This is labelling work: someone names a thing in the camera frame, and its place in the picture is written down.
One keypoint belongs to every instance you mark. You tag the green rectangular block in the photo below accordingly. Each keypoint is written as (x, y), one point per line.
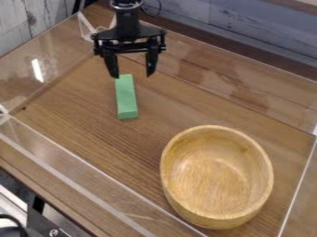
(126, 97)

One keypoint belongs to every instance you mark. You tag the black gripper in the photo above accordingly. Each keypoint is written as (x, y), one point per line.
(128, 37)

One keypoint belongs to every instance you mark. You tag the brown wooden bowl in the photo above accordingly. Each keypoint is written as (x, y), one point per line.
(217, 176)

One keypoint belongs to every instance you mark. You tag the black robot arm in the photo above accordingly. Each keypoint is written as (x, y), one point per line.
(126, 2)

